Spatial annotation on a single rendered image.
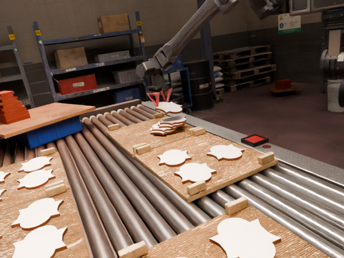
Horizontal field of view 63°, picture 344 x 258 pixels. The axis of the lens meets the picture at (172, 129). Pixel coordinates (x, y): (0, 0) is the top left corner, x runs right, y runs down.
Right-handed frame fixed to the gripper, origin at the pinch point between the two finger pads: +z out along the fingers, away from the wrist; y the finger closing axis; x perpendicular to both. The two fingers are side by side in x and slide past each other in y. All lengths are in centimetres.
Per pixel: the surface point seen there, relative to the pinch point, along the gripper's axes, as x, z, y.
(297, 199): 72, 16, 27
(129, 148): 2.9, 12.9, 25.7
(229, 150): 43.8, 12.1, 12.9
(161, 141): 10.5, 12.9, 13.9
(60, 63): -390, -18, -150
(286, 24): -152, -26, -565
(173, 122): 8.6, 7.6, 2.9
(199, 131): 22.1, 11.1, 1.2
